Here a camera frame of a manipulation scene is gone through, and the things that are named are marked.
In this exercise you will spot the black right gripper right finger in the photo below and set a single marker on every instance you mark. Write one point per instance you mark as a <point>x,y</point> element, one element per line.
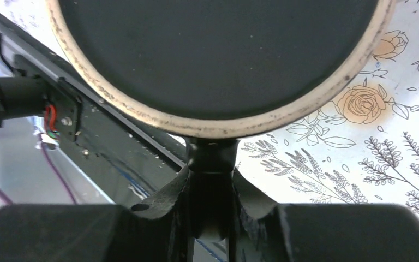
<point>269,231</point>

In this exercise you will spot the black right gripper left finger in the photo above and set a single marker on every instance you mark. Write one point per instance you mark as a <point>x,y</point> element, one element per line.
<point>152,230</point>

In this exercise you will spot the black interior mug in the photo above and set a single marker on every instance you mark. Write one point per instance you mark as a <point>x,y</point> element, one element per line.
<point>217,71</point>

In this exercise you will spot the floral tablecloth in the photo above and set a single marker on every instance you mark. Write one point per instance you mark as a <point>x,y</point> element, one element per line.
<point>360,147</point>

